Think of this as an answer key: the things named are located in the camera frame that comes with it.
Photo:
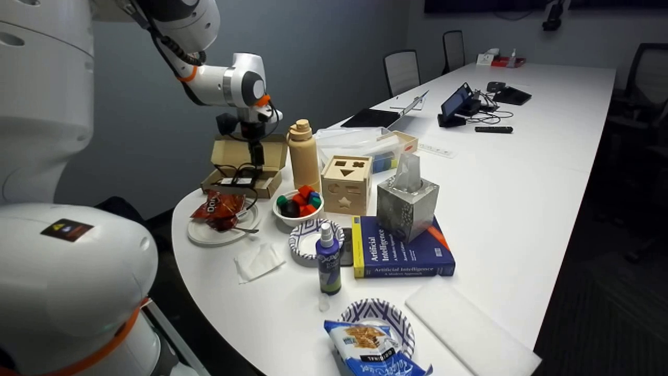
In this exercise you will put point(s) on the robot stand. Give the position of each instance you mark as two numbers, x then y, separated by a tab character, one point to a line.
177	344

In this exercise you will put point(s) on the small black device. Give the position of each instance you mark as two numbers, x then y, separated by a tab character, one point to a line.
496	86

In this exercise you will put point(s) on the red chip bag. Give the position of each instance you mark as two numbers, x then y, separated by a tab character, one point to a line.
219	209

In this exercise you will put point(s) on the grey tissue box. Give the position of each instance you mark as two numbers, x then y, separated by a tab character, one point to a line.
407	206

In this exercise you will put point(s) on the camera on mount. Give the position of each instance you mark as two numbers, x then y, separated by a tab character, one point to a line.
553	18

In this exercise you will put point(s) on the clear plastic container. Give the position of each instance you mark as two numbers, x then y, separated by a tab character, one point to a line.
347	141

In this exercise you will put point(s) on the white plate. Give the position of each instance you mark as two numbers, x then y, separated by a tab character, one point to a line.
209	236

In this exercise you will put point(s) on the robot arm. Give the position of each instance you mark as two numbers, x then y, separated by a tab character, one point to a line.
47	261

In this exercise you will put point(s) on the office chair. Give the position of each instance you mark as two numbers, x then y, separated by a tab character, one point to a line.
647	78
402	70
454	49

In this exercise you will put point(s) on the small tan cardboard box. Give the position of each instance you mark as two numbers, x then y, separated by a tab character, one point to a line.
404	142

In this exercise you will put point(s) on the blue snack bag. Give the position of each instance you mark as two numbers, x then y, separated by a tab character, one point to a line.
368	350

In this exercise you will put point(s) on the open laptop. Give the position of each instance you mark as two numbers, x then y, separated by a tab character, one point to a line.
373	118

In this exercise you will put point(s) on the white napkin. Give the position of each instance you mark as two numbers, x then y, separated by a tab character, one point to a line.
258	262

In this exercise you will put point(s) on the white bowl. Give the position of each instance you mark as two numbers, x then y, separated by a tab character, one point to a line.
297	218

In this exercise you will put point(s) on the purple spray bottle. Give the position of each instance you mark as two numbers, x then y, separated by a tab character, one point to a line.
329	263

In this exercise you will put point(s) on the open cardboard box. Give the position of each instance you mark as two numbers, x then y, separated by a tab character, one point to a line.
232	152

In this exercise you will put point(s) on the white power strip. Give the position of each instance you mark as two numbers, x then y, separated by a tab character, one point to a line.
436	150

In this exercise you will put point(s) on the tablet on stand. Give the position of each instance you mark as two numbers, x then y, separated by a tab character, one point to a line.
455	102

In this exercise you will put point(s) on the small clear bottle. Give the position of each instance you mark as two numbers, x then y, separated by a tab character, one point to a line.
513	58

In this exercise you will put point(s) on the wooden shape sorter box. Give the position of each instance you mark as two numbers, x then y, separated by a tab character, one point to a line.
345	185

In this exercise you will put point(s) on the red box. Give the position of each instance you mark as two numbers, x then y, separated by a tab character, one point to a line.
502	62

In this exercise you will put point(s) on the white foam sheet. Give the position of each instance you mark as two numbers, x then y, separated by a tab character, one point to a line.
469	334

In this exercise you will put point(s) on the blue book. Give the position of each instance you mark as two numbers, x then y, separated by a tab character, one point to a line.
396	256

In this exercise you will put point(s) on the black remote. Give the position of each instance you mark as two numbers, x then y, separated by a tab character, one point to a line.
493	129

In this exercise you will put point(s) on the blue patterned paper plate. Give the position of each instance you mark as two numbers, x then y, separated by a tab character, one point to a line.
305	240
381	312

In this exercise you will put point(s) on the flat black device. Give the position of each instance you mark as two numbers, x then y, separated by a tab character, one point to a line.
512	95

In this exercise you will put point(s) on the tan water bottle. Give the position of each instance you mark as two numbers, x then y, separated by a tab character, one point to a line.
303	159

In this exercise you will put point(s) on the heap of coloured blocks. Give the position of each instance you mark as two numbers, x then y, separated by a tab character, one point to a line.
303	201

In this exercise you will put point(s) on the wall screen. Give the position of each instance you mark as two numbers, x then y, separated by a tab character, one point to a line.
522	5

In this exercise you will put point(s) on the clear bottle cap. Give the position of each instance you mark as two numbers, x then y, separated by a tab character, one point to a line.
324	303

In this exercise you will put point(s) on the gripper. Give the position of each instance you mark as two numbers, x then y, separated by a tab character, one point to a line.
254	130

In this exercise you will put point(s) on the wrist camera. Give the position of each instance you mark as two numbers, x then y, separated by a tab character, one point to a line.
226	124

